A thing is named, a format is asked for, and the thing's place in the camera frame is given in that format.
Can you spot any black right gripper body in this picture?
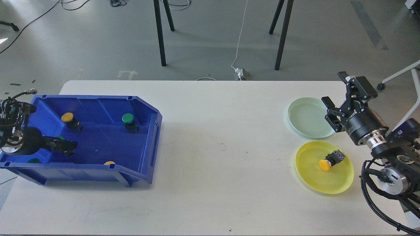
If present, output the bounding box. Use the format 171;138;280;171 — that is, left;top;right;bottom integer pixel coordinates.
325;100;389;146

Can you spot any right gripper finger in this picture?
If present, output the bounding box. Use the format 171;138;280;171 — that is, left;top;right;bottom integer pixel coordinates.
321;96;336;115
338;71;378;102

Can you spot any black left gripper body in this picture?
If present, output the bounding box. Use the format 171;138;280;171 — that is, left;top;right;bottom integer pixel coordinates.
15;127;53;155

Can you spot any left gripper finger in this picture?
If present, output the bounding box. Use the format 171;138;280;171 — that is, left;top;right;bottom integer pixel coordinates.
46;136;78;146
49;146;76;155

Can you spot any yellow push button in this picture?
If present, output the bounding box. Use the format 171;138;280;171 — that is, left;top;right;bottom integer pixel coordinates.
318;150;346;171

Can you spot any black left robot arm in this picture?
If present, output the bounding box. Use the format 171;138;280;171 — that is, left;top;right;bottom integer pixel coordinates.
0;88;78;156

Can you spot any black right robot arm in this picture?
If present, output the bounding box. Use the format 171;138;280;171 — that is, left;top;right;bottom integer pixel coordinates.
321;71;420;236

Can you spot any green button front corner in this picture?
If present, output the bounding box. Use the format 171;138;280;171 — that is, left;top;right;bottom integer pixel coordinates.
28;158;41;163

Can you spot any light green plate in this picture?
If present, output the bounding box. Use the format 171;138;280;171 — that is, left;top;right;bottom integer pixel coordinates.
287;97;335;139

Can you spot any yellow button at back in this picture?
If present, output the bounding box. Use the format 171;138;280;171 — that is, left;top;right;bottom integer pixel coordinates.
61;112;83;131

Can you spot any yellow plate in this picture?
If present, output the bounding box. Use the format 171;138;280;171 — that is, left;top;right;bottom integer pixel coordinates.
295;141;354;195

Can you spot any green push button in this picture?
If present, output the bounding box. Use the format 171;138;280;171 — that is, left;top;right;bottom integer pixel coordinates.
121;113;138;133

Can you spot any blue plastic bin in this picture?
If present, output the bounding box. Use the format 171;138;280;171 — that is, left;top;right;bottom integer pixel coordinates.
1;95;162;187

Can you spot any white chair base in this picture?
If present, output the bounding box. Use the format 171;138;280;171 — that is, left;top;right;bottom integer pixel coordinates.
377;60;420;130

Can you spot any white power adapter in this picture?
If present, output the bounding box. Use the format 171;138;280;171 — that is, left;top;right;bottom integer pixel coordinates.
234;68;250;81

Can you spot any black stand leg right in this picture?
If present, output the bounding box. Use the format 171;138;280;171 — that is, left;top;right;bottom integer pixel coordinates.
269;0;294;71

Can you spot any black stand leg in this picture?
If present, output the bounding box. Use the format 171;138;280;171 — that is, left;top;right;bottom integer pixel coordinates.
153;0;175;67
269;0;294;71

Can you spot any black stand leg left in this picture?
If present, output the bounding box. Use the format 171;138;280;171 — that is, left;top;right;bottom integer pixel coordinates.
153;0;175;67

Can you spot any black floor cable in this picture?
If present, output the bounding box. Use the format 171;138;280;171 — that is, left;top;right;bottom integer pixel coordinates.
0;0;89;55

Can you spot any white cable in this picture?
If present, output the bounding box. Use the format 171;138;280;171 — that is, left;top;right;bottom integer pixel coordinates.
231;0;249;70

